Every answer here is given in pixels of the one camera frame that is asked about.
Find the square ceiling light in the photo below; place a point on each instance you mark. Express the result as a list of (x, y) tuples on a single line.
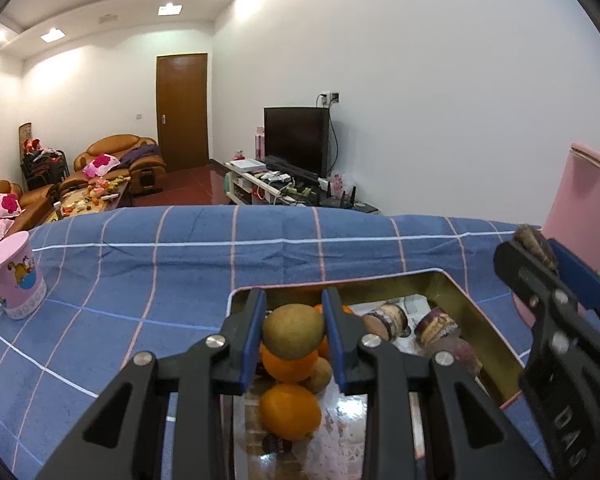
[(51, 35), (170, 9)]

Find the brown leather sofa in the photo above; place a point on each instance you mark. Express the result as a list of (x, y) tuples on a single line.
[(30, 200)]

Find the blue checked blanket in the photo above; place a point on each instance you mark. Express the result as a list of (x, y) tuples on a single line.
[(130, 285)]

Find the purple throw blanket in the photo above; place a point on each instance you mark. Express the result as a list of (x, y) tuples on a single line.
[(140, 156)]

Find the black router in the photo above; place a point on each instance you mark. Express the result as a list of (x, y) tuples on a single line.
[(337, 199)]

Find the leaning framed board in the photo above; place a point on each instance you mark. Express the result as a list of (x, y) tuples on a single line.
[(25, 135)]

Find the brown leather armchair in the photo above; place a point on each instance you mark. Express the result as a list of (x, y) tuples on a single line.
[(140, 175)]

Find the black television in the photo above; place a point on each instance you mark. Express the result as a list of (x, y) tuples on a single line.
[(295, 140)]

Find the purple passion fruit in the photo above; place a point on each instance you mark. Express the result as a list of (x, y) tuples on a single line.
[(464, 356)]

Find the metal tin box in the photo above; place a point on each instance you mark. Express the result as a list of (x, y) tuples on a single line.
[(480, 320)]

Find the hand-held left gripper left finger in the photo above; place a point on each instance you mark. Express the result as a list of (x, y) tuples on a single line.
[(250, 355)]

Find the brown wooden door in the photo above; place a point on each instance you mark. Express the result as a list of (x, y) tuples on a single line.
[(182, 110)]

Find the white set-top box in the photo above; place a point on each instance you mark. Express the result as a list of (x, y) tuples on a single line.
[(247, 165)]

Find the white television stand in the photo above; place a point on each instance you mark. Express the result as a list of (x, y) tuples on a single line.
[(252, 187)]

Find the black rack with clothes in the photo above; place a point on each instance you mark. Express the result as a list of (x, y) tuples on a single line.
[(45, 162)]

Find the pink patterned bag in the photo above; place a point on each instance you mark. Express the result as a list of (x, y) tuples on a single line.
[(341, 182)]

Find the cluttered coffee table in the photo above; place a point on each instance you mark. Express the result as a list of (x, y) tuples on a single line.
[(92, 197)]

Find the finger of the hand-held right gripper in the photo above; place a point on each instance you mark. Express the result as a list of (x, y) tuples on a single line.
[(577, 272), (530, 280)]

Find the pink cartoon mug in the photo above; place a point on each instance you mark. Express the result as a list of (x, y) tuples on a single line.
[(12, 280)]

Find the large orange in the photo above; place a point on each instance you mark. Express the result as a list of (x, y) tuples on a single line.
[(290, 412)]

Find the wall socket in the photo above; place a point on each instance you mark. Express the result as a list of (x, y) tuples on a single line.
[(330, 97)]

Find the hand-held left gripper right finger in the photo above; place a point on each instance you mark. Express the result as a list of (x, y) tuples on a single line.
[(334, 342)]

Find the pink tall box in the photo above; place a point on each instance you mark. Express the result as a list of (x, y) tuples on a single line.
[(259, 144)]

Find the greenish brown round fruit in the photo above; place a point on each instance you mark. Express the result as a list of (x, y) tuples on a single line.
[(319, 375), (292, 332)]

